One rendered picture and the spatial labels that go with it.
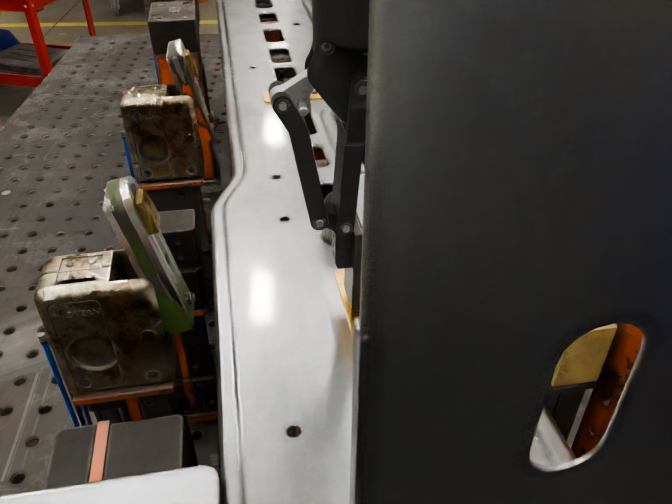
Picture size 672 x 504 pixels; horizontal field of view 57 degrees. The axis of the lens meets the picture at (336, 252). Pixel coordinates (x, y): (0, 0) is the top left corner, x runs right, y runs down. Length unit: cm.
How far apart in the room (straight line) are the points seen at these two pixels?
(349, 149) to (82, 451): 27
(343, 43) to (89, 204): 99
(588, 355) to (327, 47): 26
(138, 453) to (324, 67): 28
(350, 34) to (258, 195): 34
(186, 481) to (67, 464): 9
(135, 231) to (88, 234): 75
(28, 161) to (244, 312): 104
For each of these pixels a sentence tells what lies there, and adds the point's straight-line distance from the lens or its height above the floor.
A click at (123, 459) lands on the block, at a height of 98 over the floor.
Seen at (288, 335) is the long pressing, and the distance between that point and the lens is 49.
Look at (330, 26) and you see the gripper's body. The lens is 35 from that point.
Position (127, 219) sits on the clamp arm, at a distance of 46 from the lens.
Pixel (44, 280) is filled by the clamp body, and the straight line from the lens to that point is 52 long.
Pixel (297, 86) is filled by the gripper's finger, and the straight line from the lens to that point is 37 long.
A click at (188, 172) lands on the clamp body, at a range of 83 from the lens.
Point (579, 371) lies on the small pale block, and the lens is 46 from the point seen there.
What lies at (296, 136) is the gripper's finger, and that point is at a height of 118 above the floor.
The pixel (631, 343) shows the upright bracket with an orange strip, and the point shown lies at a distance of 44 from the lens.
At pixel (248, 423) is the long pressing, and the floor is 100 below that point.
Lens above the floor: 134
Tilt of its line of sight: 37 degrees down
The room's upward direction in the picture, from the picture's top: straight up
